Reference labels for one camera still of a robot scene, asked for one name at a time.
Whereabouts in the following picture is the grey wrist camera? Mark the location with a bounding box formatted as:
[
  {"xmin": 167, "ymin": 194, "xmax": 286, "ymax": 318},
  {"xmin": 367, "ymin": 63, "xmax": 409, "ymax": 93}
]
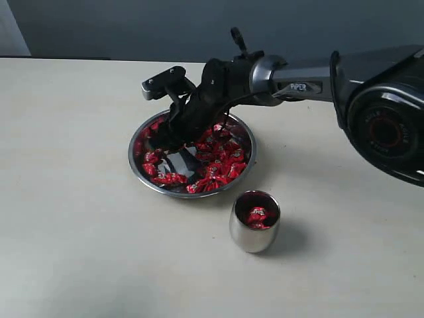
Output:
[{"xmin": 141, "ymin": 66, "xmax": 195, "ymax": 100}]

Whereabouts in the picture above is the stainless steel cup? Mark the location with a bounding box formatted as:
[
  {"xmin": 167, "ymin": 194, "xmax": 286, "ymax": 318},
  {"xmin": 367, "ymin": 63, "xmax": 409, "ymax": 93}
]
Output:
[{"xmin": 229, "ymin": 190, "xmax": 281, "ymax": 253}]

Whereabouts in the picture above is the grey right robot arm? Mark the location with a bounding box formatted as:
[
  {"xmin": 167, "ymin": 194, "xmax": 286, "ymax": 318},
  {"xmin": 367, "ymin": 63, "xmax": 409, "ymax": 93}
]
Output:
[{"xmin": 141, "ymin": 28, "xmax": 423, "ymax": 186}]

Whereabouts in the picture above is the round stainless steel plate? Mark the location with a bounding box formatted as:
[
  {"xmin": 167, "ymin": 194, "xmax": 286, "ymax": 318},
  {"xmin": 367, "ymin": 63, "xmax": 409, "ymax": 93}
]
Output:
[{"xmin": 128, "ymin": 111, "xmax": 256, "ymax": 199}]

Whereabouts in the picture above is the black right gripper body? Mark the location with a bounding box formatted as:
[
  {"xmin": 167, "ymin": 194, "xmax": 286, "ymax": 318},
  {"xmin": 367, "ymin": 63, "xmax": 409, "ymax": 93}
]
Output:
[{"xmin": 159, "ymin": 58, "xmax": 257, "ymax": 146}]

